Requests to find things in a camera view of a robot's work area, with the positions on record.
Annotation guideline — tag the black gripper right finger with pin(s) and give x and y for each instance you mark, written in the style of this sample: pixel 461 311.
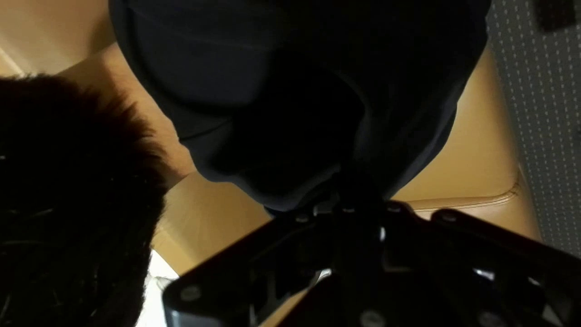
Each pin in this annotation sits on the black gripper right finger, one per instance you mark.
pixel 473 273

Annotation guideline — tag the dark navy hoodie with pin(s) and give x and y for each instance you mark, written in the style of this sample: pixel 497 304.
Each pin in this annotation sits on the dark navy hoodie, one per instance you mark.
pixel 292 91

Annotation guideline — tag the person head black hair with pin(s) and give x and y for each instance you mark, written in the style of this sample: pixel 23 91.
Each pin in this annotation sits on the person head black hair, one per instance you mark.
pixel 67 205

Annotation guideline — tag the white bed bedding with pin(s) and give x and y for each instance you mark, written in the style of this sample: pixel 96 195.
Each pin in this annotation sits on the white bed bedding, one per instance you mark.
pixel 159 291

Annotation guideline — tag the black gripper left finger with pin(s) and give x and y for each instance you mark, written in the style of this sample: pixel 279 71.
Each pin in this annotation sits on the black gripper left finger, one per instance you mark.
pixel 243 278

